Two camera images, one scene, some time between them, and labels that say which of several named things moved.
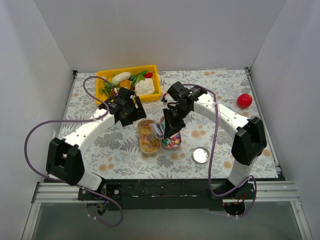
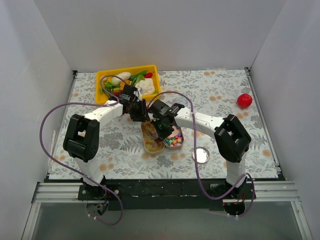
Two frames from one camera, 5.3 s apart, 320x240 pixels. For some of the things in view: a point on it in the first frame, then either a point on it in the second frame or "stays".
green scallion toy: [107, 88] stays
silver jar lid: [200, 155] stays
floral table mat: [207, 151] stays
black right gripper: [172, 120] → [163, 128]
